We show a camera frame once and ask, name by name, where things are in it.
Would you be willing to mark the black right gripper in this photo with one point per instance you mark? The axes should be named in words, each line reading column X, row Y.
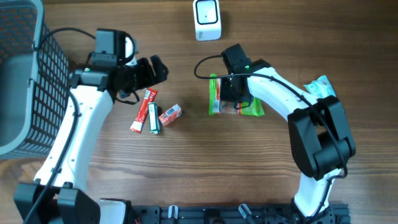
column 226, row 95

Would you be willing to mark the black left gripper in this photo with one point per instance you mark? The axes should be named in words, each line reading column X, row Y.
column 148, row 77

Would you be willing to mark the green snack bag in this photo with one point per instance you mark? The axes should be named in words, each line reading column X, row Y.
column 218, row 106

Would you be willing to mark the red white box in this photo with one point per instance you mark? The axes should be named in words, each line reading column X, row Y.
column 139, row 121

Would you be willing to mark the orange tissue pack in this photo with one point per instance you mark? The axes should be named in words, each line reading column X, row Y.
column 170, row 115

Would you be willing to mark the green white box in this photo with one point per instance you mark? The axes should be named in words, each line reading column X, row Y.
column 153, row 118

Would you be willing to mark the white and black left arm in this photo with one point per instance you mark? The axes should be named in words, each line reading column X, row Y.
column 57, row 194

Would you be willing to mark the white barcode scanner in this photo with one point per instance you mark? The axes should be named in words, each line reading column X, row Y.
column 207, row 19

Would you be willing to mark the dark grey plastic basket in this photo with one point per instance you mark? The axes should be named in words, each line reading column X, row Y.
column 34, row 76

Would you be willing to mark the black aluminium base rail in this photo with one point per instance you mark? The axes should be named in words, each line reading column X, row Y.
column 266, row 214

